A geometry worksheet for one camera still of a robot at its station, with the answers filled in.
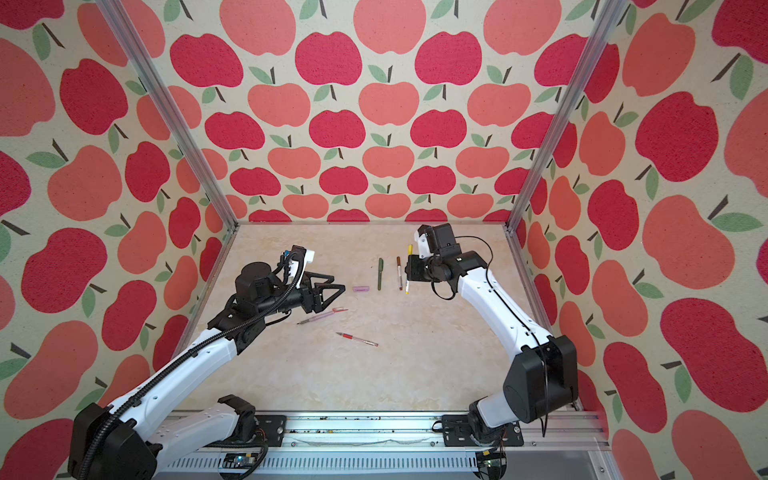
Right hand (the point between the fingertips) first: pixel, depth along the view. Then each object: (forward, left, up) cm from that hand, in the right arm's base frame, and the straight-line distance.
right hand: (413, 267), depth 83 cm
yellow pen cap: (+25, +1, -21) cm, 32 cm away
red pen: (-14, +17, -20) cm, 30 cm away
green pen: (+14, +11, -19) cm, 26 cm away
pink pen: (-9, +30, -19) cm, 36 cm away
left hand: (-13, +17, +6) cm, 23 cm away
